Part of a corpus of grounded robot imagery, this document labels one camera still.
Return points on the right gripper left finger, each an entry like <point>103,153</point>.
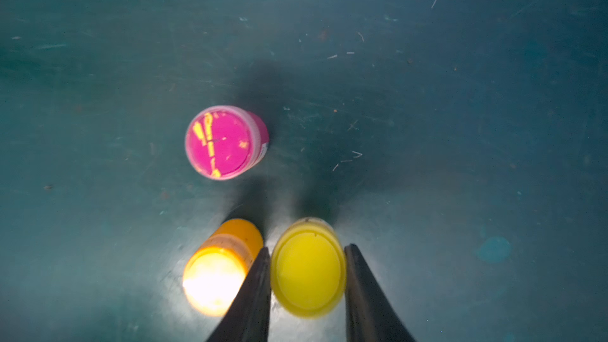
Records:
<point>249,315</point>

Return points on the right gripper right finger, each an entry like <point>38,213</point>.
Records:
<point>369,315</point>

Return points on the magenta paint jar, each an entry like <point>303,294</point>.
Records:
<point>224,141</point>

